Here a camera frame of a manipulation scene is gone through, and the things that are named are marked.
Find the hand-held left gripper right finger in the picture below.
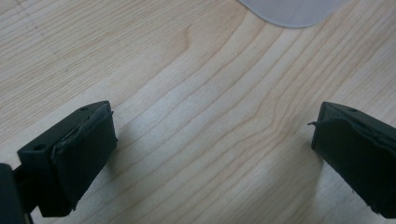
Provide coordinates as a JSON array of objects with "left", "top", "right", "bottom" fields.
[{"left": 307, "top": 101, "right": 396, "bottom": 219}]

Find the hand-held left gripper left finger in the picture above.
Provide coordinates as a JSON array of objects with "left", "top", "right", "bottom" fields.
[{"left": 17, "top": 100, "right": 119, "bottom": 218}]

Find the clear plastic storage box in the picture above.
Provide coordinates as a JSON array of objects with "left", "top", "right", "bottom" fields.
[{"left": 237, "top": 0, "right": 353, "bottom": 29}]

